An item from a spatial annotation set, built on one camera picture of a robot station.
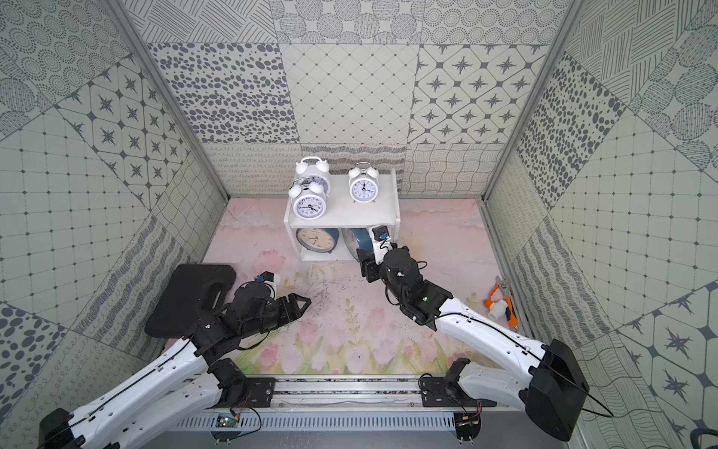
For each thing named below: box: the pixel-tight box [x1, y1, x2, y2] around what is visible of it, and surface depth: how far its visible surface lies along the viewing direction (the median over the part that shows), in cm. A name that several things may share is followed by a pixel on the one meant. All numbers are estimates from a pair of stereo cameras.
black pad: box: [144, 264, 237, 338], surface depth 90 cm
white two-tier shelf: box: [300, 253, 359, 263], surface depth 85 cm
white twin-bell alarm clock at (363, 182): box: [347, 161, 380, 203], surface depth 71 cm
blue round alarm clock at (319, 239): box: [295, 228, 340, 254], surface depth 81 cm
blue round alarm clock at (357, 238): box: [341, 227, 374, 261], surface depth 76 cm
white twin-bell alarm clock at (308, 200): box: [287, 179, 327, 221], surface depth 67 cm
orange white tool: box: [483, 275, 519, 330], surface depth 95 cm
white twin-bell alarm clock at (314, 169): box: [294, 156, 331, 198], surface depth 71 cm
